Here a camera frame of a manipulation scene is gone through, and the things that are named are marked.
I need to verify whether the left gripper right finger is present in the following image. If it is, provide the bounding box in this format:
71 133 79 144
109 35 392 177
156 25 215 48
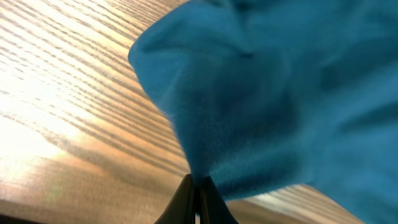
198 177 238 224

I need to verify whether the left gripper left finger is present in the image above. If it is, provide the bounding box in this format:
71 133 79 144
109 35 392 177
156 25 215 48
155 174 195 224

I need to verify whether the blue polo shirt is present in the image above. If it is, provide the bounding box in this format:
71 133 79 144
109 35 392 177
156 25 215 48
128 0 397 223

